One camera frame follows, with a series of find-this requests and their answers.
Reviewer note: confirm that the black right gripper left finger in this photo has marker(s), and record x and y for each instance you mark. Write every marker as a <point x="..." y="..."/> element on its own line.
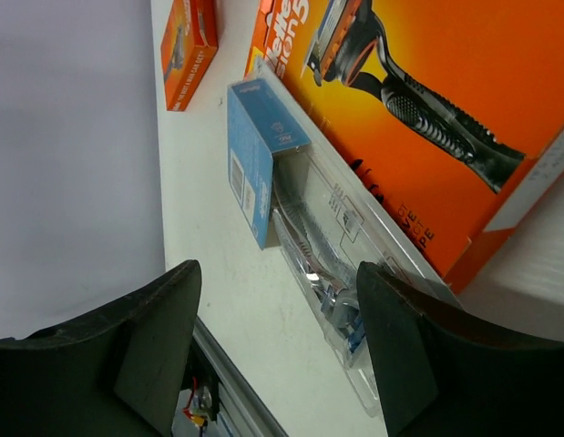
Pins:
<point x="116" y="370"/>

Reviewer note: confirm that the clear blister razor pack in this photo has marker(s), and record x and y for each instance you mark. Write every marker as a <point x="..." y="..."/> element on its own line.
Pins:
<point x="295" y="191"/>

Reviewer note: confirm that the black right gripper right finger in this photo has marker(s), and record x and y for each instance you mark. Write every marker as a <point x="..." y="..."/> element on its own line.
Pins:
<point x="441" y="371"/>

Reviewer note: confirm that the aluminium front rail frame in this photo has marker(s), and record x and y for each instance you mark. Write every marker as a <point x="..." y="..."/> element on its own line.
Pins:
<point x="215" y="399"/>

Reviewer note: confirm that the orange Gillette Fusion box left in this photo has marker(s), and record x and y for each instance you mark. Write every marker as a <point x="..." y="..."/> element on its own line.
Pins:
<point x="187" y="48"/>

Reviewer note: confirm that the orange Gillette box centre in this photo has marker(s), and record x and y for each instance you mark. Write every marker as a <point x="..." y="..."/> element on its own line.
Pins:
<point x="450" y="112"/>

